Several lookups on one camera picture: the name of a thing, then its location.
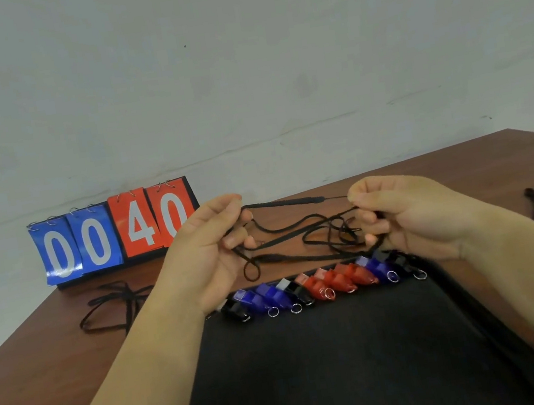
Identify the person's left hand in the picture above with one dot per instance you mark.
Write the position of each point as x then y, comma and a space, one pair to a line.
201, 264

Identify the black fabric mat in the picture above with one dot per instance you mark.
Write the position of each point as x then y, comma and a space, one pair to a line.
347, 368

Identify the person's right thumb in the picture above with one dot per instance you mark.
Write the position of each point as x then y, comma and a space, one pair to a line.
370, 188

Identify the person's left forearm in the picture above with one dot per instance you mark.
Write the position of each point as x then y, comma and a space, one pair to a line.
138, 379

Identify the person's right hand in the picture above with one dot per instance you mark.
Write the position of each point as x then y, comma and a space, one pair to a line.
420, 222

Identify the row of coloured plastic whistles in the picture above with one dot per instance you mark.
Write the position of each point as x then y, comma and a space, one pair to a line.
319, 286

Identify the person's left thumb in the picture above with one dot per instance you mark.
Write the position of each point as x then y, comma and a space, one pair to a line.
213, 211

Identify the blue and red flip scoreboard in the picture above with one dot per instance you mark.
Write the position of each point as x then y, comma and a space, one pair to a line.
116, 230

